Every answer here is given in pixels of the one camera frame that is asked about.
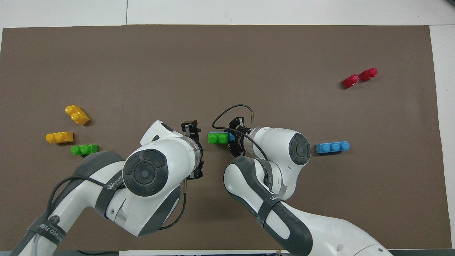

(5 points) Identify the red one-stud block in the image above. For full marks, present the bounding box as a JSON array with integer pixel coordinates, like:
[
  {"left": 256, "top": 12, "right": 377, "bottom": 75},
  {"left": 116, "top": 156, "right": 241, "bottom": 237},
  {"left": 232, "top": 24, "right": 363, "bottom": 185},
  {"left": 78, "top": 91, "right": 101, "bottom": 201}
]
[
  {"left": 360, "top": 68, "right": 378, "bottom": 82},
  {"left": 342, "top": 74, "right": 360, "bottom": 89}
]

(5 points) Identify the brown table mat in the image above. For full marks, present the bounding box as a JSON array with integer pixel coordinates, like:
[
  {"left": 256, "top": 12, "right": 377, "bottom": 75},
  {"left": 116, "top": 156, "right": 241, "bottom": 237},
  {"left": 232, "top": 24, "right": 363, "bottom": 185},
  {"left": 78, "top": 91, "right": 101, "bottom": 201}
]
[{"left": 0, "top": 24, "right": 453, "bottom": 251}]

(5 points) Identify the blue three-stud block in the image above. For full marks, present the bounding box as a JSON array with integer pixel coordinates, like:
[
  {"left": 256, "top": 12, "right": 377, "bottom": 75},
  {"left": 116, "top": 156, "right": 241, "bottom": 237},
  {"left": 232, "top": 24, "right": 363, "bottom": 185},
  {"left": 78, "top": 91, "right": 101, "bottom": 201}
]
[
  {"left": 316, "top": 141, "right": 350, "bottom": 154},
  {"left": 209, "top": 131, "right": 236, "bottom": 144}
]

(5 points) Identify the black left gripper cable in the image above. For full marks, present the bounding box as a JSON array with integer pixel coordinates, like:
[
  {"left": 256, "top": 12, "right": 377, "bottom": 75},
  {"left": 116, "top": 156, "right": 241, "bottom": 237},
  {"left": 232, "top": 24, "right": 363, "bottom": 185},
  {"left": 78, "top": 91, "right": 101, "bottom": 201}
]
[{"left": 46, "top": 176, "right": 187, "bottom": 230}]

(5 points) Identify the black floor cable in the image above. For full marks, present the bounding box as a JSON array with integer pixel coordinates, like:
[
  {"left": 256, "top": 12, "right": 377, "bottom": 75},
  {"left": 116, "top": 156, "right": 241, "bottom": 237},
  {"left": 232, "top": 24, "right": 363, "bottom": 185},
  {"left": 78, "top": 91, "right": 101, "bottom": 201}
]
[{"left": 76, "top": 250, "right": 119, "bottom": 256}]

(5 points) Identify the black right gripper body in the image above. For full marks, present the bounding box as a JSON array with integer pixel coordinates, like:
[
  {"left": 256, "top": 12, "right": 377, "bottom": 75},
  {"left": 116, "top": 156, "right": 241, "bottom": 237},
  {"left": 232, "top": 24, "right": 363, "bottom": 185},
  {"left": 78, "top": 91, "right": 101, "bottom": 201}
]
[{"left": 230, "top": 125, "right": 251, "bottom": 158}]

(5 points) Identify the yellow two-stud block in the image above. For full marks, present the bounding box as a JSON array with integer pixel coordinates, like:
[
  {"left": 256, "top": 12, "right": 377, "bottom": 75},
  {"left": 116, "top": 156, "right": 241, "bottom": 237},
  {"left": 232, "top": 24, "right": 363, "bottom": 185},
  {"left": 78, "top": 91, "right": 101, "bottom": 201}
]
[
  {"left": 46, "top": 132, "right": 74, "bottom": 144},
  {"left": 65, "top": 105, "right": 90, "bottom": 126}
]

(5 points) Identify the green two-stud block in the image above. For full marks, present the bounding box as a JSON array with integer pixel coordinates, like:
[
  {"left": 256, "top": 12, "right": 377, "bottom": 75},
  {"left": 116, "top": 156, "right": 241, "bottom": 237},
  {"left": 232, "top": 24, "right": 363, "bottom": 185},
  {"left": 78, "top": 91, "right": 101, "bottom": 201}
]
[
  {"left": 71, "top": 144, "right": 98, "bottom": 156},
  {"left": 208, "top": 132, "right": 228, "bottom": 144}
]

